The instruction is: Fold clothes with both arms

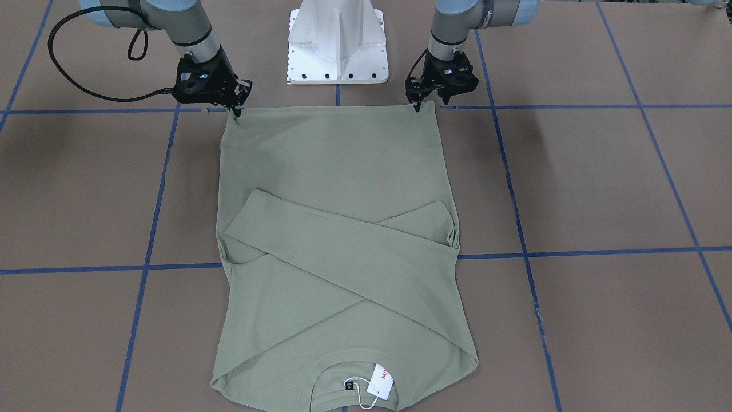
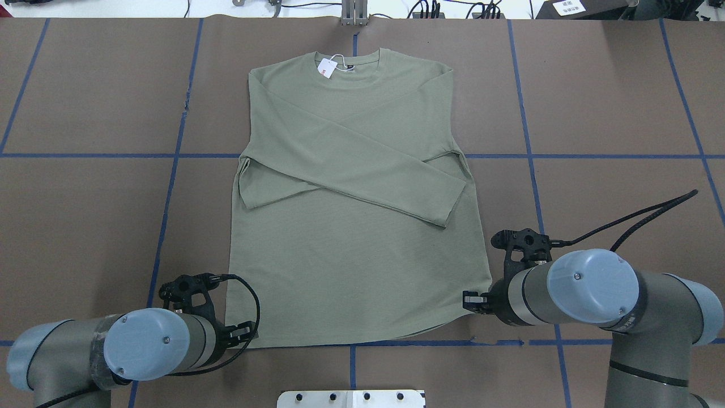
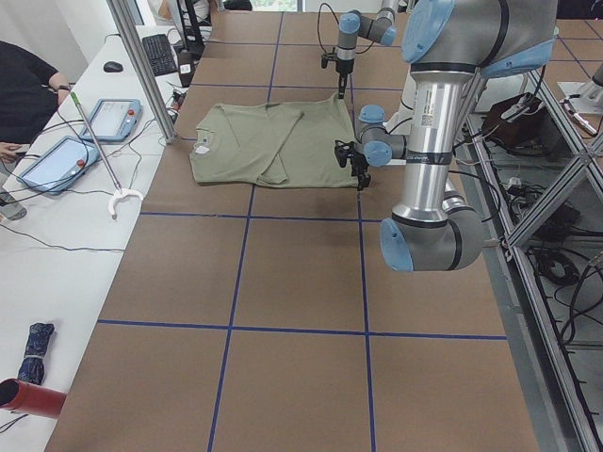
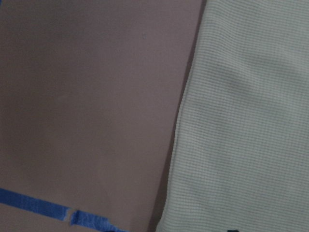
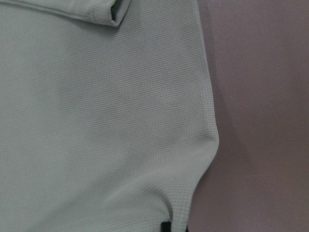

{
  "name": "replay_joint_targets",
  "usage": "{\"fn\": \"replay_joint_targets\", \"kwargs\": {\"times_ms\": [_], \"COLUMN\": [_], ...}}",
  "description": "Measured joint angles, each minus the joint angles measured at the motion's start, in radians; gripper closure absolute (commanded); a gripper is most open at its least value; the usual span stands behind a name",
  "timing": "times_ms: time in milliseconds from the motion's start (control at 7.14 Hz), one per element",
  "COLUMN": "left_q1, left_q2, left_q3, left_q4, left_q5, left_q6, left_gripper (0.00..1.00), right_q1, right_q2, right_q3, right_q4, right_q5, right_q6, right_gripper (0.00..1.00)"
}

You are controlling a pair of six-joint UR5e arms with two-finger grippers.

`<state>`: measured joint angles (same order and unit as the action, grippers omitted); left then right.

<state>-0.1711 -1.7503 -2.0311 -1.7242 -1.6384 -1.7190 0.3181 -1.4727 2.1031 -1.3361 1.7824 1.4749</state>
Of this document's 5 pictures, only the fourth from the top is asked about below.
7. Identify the olive green long-sleeve shirt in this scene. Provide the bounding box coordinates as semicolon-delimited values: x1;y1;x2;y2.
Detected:
156;0;309;232

